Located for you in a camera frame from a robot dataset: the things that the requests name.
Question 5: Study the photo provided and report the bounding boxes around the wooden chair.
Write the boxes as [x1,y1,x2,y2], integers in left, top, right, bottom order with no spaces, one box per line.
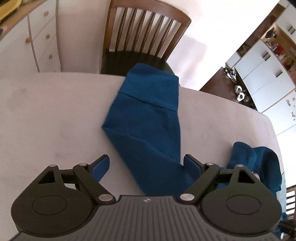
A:
[280,185,295,241]
[100,1,191,76]

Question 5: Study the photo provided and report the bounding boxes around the white sneakers pair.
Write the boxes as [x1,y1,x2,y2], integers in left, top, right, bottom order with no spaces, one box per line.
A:
[234,85,246,102]

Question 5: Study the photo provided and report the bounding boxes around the white drawer sideboard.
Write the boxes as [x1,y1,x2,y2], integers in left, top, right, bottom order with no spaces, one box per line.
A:
[1,1,61,78]

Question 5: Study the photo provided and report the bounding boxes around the blue zip sweatshirt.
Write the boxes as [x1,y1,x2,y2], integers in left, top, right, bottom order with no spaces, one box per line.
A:
[101,63,290,241]

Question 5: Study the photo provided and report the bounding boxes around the far wooden chair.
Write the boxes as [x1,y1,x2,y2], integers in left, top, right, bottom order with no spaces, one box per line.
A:
[100,1,191,76]

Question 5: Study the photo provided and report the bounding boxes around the white shoe cabinet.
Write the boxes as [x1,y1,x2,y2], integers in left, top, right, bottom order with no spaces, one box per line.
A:
[234,40,295,113]

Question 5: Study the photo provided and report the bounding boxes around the near wooden chair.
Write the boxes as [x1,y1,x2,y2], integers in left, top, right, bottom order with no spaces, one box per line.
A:
[280,185,295,241]

